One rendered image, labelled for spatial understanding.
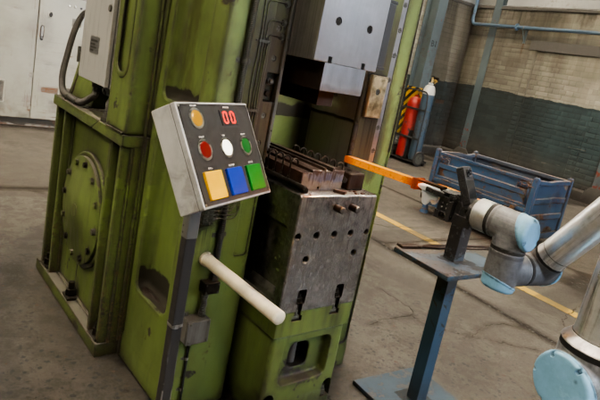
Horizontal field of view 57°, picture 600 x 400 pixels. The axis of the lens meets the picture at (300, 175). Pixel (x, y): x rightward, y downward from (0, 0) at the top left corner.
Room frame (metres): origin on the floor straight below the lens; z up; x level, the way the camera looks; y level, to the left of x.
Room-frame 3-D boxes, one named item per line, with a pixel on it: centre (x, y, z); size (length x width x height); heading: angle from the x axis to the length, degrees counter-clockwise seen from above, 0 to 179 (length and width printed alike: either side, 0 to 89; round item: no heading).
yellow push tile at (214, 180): (1.38, 0.21, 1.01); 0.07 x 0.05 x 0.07; 156
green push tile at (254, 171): (1.56, 0.13, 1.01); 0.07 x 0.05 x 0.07; 156
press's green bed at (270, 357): (2.15, 0.02, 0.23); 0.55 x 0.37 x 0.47; 41
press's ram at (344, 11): (2.14, 0.02, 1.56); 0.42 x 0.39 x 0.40; 41
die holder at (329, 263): (2.15, 0.02, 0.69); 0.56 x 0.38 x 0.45; 41
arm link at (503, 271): (1.42, -0.59, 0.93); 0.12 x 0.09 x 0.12; 118
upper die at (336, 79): (2.11, 0.05, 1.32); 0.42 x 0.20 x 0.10; 41
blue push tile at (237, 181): (1.47, 0.17, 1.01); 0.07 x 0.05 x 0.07; 156
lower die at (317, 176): (2.11, 0.05, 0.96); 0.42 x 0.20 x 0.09; 41
